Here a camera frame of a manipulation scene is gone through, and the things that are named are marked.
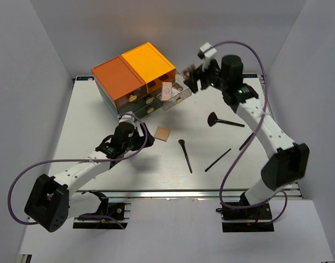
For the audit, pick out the black logo sticker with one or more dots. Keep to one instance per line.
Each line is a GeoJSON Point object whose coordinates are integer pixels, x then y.
{"type": "Point", "coordinates": [250, 75]}

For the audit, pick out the stacked drawer organizer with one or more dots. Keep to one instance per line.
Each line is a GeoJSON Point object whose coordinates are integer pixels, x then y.
{"type": "Point", "coordinates": [133, 80]}

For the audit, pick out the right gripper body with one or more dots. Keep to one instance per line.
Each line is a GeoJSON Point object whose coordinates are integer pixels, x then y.
{"type": "Point", "coordinates": [211, 77]}

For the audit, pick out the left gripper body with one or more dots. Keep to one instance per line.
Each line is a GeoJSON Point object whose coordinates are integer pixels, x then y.
{"type": "Point", "coordinates": [137, 142]}

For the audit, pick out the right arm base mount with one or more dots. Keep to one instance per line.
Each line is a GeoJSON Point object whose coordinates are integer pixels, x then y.
{"type": "Point", "coordinates": [258, 219]}

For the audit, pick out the nine colour eyeshadow palette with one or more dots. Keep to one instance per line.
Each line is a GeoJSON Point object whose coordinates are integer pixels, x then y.
{"type": "Point", "coordinates": [186, 72]}

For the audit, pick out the small black round brush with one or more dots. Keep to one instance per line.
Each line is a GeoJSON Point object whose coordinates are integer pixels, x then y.
{"type": "Point", "coordinates": [182, 143]}

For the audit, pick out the aluminium table rail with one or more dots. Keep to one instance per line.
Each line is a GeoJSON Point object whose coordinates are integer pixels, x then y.
{"type": "Point", "coordinates": [163, 194]}

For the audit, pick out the black fan makeup brush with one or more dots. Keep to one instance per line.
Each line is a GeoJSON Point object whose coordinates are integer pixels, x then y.
{"type": "Point", "coordinates": [213, 119]}

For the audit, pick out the peach compact with label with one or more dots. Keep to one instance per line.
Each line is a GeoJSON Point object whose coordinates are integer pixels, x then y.
{"type": "Point", "coordinates": [166, 91]}

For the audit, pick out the brown eyeshadow palette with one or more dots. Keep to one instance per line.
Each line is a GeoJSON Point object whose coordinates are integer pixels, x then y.
{"type": "Point", "coordinates": [176, 92]}

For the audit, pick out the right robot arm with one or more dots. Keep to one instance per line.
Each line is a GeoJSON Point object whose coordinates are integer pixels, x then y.
{"type": "Point", "coordinates": [287, 160]}

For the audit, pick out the thin black makeup brush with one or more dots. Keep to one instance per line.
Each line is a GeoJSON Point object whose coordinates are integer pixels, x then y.
{"type": "Point", "coordinates": [217, 160]}

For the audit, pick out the tan square compact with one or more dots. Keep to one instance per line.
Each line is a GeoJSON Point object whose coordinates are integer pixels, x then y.
{"type": "Point", "coordinates": [162, 133]}

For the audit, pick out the clear drawer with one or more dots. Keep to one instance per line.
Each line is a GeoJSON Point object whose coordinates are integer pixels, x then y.
{"type": "Point", "coordinates": [184, 95]}

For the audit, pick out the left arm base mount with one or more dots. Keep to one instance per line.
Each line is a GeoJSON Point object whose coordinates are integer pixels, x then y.
{"type": "Point", "coordinates": [93, 210]}

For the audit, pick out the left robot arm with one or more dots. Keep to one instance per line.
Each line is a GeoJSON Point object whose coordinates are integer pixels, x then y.
{"type": "Point", "coordinates": [54, 199]}

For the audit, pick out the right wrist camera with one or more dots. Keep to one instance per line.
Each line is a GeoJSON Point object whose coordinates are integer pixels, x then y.
{"type": "Point", "coordinates": [206, 51]}

